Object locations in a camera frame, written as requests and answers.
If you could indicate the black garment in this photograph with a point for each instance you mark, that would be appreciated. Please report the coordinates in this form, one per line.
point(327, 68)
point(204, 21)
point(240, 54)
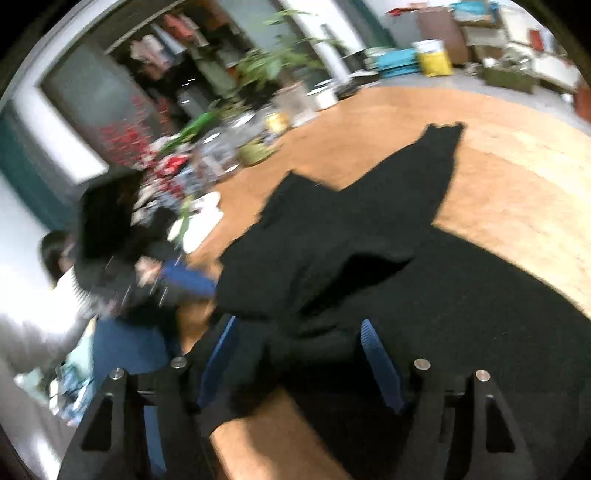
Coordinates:
point(494, 365)

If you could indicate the teal box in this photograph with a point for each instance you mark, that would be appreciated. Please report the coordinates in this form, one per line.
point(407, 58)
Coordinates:
point(397, 63)

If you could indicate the yellow bag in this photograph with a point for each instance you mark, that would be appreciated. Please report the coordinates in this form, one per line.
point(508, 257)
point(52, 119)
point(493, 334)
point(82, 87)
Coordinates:
point(433, 58)

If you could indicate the red berry branches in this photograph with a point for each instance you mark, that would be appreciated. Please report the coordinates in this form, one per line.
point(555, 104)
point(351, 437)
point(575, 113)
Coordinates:
point(126, 141)

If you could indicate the person's left hand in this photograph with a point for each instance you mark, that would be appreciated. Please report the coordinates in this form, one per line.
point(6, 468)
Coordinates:
point(147, 271)

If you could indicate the green potted plant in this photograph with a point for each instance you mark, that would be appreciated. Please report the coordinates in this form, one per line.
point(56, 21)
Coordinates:
point(275, 77)

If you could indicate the olive green crate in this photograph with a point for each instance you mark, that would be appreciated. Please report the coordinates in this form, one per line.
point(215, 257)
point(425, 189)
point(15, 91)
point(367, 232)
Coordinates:
point(509, 78)

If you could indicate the red box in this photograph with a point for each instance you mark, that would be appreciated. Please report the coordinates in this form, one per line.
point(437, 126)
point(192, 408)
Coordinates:
point(582, 102)

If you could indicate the brown cardboard box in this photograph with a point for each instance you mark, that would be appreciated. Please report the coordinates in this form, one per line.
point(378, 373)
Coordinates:
point(439, 23)

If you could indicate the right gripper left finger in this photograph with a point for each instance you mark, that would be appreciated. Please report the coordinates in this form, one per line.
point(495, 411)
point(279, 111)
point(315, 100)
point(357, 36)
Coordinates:
point(217, 362)

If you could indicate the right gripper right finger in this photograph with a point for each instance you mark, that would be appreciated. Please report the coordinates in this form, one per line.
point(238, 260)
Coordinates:
point(385, 374)

